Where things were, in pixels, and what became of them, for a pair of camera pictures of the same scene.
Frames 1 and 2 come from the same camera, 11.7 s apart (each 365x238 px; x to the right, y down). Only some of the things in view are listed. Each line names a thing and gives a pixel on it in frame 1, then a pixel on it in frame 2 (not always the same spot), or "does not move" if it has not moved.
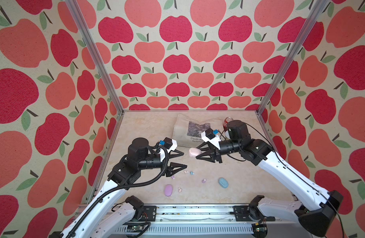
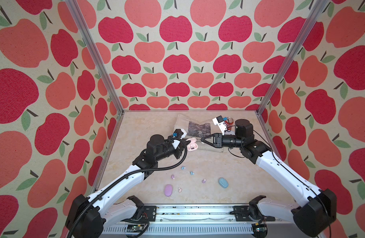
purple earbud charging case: (168, 190) does not move
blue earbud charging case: (223, 182) does not move
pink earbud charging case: (193, 152) -> (192, 146)
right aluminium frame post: (292, 57) does not move
